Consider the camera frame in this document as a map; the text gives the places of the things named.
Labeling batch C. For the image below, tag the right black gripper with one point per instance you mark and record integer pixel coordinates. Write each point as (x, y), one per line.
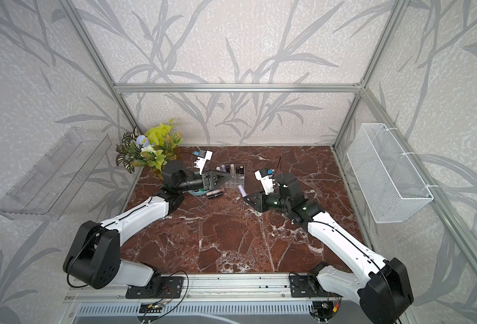
(259, 202)

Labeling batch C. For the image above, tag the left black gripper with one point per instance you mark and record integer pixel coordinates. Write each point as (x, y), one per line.
(209, 183)

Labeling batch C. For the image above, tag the pink lip gloss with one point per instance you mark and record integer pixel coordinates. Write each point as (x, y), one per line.
(217, 191)
(232, 168)

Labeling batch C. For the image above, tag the small lavender lip tube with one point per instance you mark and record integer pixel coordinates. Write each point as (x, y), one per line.
(242, 191)

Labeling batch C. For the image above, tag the black lipstick horizontal top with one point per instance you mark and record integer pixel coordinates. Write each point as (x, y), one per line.
(211, 196)

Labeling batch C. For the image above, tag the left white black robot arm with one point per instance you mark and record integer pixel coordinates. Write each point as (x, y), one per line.
(94, 257)

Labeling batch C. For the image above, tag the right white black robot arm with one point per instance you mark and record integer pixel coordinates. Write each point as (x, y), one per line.
(381, 287)

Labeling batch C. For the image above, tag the clear acrylic lipstick organizer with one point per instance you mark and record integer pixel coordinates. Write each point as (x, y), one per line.
(235, 182)

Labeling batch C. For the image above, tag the teal plastic dustpan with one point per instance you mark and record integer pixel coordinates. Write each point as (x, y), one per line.
(197, 193)

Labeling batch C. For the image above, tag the artificial plant in amber vase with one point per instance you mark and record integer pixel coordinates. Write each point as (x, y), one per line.
(154, 149)

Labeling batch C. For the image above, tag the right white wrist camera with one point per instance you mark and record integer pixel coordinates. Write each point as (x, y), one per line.
(265, 176)

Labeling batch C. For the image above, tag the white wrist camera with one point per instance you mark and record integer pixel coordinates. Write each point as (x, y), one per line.
(265, 176)
(202, 157)

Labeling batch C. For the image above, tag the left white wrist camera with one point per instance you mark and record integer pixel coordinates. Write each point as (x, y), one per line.
(202, 157)

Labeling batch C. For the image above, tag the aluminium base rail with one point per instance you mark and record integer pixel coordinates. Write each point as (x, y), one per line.
(232, 287)

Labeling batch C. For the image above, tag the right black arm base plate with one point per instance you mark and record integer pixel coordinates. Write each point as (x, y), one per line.
(307, 285)

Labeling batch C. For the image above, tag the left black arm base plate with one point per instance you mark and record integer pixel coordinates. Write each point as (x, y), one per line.
(169, 287)

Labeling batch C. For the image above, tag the aluminium frame crossbar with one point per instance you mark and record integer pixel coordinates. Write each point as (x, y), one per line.
(237, 88)

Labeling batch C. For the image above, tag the white wire mesh basket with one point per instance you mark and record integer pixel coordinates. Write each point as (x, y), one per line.
(389, 181)

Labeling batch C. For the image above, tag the small electronics board with wires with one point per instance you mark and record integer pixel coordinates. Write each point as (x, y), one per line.
(151, 308)

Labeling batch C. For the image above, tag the clear acrylic wall shelf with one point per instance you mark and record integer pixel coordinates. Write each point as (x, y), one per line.
(45, 192)

